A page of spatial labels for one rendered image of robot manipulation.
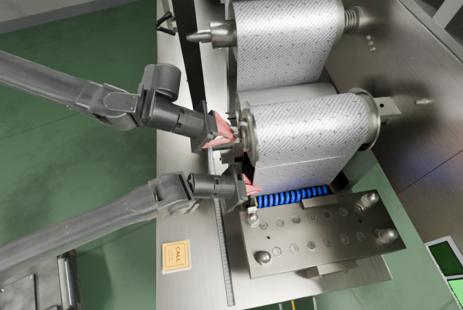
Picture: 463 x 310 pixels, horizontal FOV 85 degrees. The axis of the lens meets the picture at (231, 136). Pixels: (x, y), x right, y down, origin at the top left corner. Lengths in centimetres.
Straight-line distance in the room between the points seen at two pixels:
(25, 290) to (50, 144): 114
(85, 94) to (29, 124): 224
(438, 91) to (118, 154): 198
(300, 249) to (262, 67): 47
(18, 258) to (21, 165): 194
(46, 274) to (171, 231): 101
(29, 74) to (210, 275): 64
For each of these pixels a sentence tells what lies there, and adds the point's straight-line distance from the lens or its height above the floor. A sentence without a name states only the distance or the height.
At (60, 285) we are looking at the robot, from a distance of 171.
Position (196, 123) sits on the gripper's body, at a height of 131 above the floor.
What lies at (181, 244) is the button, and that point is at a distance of 81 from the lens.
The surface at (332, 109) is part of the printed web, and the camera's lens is 56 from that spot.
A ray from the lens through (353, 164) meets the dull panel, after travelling 85.
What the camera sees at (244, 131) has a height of 128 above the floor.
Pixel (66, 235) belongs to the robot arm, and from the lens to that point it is 57.
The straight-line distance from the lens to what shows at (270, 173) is 61.
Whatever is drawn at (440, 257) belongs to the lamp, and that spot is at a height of 117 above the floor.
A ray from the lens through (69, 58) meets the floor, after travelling 322.
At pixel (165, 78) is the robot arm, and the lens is 50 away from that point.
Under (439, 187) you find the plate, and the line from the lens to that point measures 63.
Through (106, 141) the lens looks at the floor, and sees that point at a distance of 227.
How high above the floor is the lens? 171
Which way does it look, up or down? 56 degrees down
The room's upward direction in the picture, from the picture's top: straight up
